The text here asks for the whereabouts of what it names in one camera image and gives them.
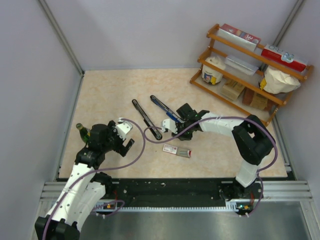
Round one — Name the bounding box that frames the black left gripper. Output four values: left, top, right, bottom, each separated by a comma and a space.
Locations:
101, 120, 134, 156

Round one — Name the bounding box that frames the blue black stapler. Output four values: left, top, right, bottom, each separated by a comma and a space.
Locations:
150, 95, 183, 123

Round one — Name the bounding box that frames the red white staple box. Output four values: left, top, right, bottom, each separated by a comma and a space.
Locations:
162, 144, 192, 158

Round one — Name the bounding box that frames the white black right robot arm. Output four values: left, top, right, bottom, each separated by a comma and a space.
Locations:
161, 103, 276, 200

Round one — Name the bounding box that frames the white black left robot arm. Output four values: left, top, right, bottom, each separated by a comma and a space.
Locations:
34, 119, 134, 240

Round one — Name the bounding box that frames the green glass bottle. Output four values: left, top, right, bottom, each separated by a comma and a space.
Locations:
76, 123, 90, 143

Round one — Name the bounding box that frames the white jar yellow label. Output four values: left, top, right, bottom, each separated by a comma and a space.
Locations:
201, 56, 226, 85

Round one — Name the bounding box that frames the brown paper package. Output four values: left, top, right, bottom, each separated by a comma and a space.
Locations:
242, 88, 274, 111

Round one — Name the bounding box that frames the wooden three-tier rack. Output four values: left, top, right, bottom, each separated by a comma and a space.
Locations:
189, 23, 315, 127

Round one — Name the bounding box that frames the clear plastic tray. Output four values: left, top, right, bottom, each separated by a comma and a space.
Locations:
224, 55, 259, 76

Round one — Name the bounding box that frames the white paper bag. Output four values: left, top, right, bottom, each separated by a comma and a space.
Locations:
259, 66, 301, 95

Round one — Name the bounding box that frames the red white foil box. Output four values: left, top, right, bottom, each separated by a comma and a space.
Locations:
216, 23, 261, 51

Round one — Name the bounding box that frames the red cling wrap box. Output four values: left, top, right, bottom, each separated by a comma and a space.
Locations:
261, 44, 308, 72

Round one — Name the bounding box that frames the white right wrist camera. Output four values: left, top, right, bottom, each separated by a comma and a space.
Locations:
161, 118, 178, 134

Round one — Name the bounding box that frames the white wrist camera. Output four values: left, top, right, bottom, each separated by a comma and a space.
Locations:
115, 118, 133, 141
161, 118, 178, 134

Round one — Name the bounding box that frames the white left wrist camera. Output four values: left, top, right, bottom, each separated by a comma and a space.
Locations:
115, 118, 133, 141

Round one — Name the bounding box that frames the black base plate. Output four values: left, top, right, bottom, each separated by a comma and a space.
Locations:
103, 178, 262, 207

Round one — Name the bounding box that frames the grey slotted cable duct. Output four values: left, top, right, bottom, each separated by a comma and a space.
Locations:
94, 199, 254, 213

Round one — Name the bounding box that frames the aluminium rail frame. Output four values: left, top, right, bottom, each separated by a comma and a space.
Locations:
40, 180, 313, 202

